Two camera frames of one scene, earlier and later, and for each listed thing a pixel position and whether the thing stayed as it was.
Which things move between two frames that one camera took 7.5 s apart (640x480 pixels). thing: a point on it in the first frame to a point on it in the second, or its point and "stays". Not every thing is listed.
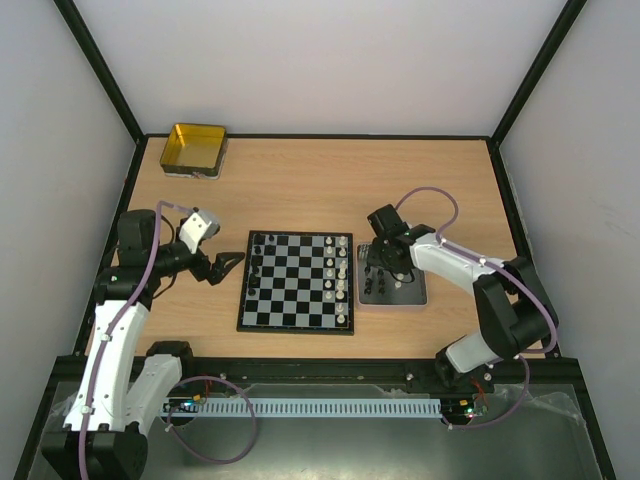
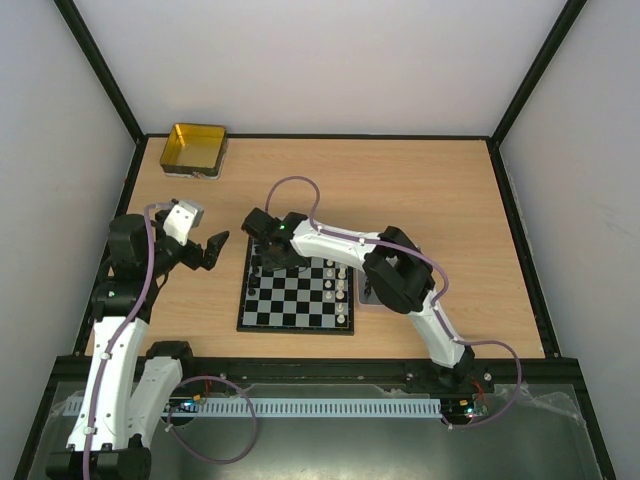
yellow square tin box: x=195 y=151 stays
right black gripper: x=375 y=255 to x=273 y=251
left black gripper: x=216 y=273 to x=210 y=254
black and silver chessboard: x=298 y=282 stays
